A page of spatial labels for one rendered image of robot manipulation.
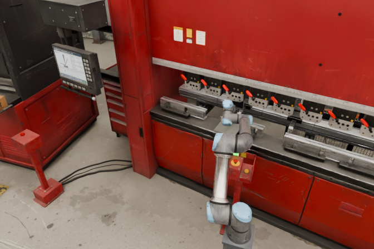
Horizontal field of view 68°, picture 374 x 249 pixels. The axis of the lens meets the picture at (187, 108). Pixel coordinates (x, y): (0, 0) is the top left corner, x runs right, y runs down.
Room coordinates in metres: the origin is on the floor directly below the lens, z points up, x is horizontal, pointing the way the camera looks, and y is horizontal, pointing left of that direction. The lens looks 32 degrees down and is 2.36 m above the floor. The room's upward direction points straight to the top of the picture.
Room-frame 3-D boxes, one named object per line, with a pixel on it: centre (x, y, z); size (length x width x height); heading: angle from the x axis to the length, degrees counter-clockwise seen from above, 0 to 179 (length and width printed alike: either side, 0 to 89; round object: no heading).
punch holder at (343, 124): (1.63, -1.10, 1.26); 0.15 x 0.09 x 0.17; 60
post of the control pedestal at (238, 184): (1.67, -0.44, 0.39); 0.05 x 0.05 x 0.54; 69
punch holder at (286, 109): (1.83, -0.76, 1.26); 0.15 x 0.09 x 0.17; 60
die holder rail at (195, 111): (2.30, 0.04, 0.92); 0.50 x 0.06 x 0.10; 60
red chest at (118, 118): (3.09, 0.68, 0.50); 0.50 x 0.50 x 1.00; 60
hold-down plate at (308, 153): (1.67, -0.93, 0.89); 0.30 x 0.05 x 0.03; 60
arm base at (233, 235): (1.05, -0.32, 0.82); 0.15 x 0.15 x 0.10
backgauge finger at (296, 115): (1.94, -0.91, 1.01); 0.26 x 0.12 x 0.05; 150
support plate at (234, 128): (1.90, -0.36, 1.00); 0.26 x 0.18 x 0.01; 150
